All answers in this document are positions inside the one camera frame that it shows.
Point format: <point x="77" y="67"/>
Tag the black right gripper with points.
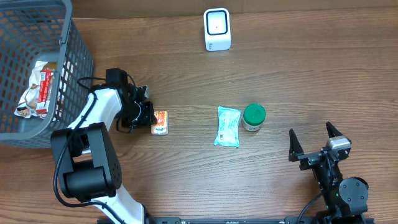
<point x="313" y="155"/>

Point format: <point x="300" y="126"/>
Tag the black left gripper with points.
<point x="148" y="113"/>

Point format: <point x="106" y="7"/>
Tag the orange white snack packet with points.
<point x="161" y="127"/>

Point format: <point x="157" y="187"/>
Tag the teal tissue packet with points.
<point x="228" y="127"/>

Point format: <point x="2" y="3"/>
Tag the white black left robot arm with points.
<point x="87" y="169"/>

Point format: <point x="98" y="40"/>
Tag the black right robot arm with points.
<point x="345" y="199"/>

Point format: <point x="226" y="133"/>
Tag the white barcode scanner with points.
<point x="217" y="29"/>

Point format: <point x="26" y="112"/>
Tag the green lid jar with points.
<point x="253" y="117"/>

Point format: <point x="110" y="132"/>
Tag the red snack bar in basket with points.
<point x="44" y="89"/>

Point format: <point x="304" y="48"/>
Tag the white snack wrapper in basket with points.
<point x="28" y="101"/>

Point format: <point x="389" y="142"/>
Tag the grey plastic mesh basket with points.
<point x="41" y="31"/>

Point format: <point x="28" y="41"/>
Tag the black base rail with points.
<point x="286" y="220"/>

